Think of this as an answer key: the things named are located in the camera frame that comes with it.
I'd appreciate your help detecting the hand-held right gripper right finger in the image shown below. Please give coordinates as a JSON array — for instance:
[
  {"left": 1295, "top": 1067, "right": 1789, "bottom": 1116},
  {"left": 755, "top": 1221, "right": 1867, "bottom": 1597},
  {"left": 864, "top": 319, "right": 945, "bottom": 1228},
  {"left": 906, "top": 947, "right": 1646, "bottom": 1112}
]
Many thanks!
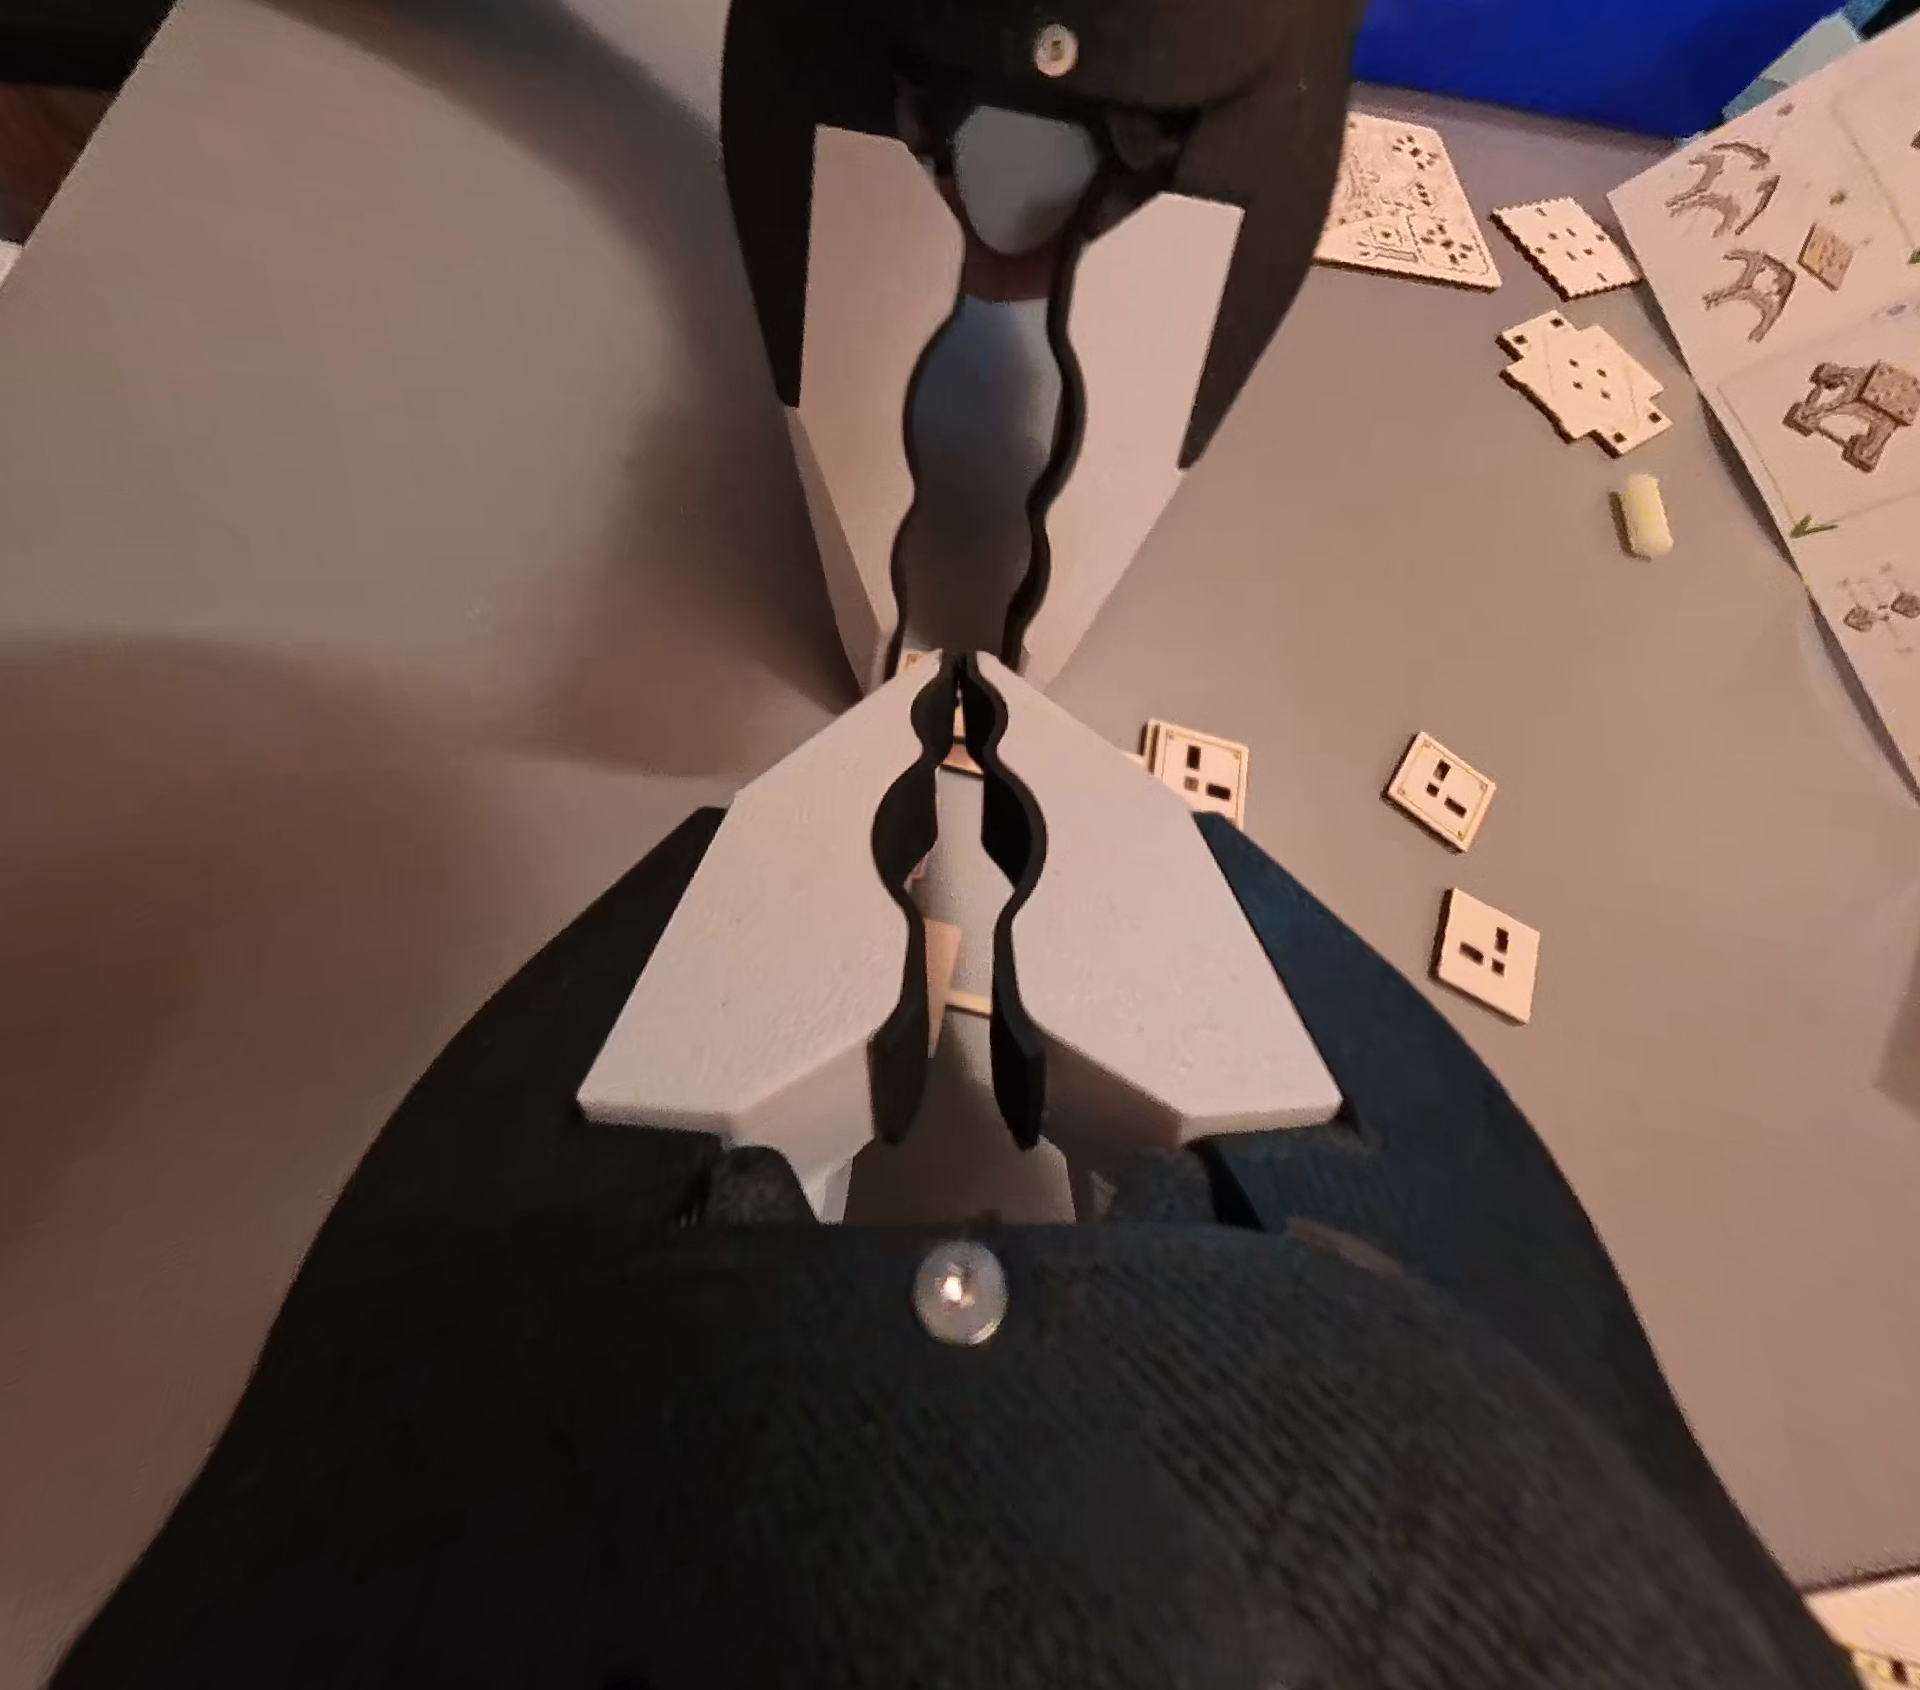
[{"left": 961, "top": 653, "right": 1343, "bottom": 1149}]

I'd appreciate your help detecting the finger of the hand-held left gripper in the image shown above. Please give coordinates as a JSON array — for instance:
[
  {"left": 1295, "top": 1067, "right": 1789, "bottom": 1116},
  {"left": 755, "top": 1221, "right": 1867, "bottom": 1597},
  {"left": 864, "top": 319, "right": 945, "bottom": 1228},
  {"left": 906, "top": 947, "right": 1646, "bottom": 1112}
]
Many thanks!
[
  {"left": 997, "top": 190, "right": 1252, "bottom": 684},
  {"left": 779, "top": 125, "right": 985, "bottom": 692}
]

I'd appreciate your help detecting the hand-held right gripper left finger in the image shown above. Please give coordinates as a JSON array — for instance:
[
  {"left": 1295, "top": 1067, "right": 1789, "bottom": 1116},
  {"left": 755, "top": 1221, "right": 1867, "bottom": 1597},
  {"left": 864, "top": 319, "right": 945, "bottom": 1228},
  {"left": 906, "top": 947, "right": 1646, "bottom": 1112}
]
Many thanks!
[{"left": 579, "top": 653, "right": 961, "bottom": 1141}]

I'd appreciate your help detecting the wooden four-square frame piece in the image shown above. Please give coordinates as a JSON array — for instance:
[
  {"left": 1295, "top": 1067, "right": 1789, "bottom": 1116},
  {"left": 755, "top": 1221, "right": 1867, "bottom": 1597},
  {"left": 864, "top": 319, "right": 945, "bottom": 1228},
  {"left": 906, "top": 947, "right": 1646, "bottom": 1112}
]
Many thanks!
[{"left": 898, "top": 649, "right": 1254, "bottom": 1017}]

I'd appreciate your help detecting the wooden sheet with arch parts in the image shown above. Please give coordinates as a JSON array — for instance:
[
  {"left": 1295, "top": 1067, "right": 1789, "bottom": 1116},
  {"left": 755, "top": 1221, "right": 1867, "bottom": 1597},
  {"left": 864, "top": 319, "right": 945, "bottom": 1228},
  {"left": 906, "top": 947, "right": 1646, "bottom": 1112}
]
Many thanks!
[{"left": 1321, "top": 112, "right": 1505, "bottom": 291}]

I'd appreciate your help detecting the toothed wooden square plate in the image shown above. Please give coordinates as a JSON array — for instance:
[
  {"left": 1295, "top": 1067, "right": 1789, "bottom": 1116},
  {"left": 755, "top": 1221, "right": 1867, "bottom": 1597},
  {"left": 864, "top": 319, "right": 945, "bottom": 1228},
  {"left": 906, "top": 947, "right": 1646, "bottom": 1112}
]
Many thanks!
[{"left": 1492, "top": 196, "right": 1638, "bottom": 299}]

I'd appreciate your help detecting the stepped wooden cross plate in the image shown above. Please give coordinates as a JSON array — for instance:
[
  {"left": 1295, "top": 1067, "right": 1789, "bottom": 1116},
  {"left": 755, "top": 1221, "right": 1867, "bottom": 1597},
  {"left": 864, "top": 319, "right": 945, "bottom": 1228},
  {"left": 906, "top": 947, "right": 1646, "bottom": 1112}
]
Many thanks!
[{"left": 1499, "top": 309, "right": 1675, "bottom": 462}]

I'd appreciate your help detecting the paper instruction sheet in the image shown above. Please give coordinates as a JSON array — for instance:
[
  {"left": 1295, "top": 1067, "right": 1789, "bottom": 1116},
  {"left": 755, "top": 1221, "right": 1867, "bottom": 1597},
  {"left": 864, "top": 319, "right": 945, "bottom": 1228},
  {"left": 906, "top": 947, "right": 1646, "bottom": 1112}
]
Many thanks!
[{"left": 1612, "top": 37, "right": 1920, "bottom": 799}]

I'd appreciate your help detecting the wooden sheet with square hole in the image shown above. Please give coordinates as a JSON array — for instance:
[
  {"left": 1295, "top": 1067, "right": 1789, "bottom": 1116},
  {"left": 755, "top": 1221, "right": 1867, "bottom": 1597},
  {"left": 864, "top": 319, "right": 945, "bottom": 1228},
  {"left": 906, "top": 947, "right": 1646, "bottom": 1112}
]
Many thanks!
[{"left": 1797, "top": 1579, "right": 1920, "bottom": 1690}]

